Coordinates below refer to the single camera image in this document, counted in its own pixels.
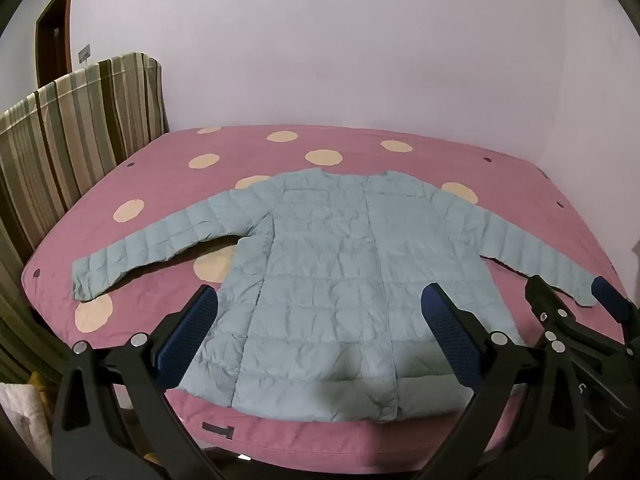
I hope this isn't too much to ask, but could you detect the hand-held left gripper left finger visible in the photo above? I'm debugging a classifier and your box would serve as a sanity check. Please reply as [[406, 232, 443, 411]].
[[51, 284, 226, 480]]

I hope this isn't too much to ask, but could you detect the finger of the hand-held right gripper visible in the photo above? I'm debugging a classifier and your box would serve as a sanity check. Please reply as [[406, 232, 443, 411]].
[[591, 276, 640, 342], [524, 274, 577, 354]]

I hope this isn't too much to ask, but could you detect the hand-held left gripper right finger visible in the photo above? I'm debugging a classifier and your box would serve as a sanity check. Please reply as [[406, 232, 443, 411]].
[[415, 282, 588, 480]]

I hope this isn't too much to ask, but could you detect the light blue puffer jacket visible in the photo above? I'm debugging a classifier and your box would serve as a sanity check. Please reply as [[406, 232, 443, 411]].
[[70, 169, 598, 423]]

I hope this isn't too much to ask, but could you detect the yellow cloth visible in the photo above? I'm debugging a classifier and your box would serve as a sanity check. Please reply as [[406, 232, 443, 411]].
[[27, 370, 55, 413]]

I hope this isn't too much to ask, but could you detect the white cloth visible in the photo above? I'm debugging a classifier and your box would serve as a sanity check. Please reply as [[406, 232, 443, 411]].
[[0, 382, 53, 473]]

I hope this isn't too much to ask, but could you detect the pink polka dot bed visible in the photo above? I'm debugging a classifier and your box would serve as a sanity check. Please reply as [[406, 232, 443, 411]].
[[20, 125, 632, 476]]

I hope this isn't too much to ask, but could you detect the striped headboard cover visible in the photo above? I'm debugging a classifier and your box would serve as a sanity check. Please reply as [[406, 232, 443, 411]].
[[0, 51, 168, 386]]

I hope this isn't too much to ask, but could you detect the brown wooden door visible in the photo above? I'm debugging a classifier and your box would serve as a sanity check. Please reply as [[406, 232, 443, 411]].
[[35, 0, 76, 88]]

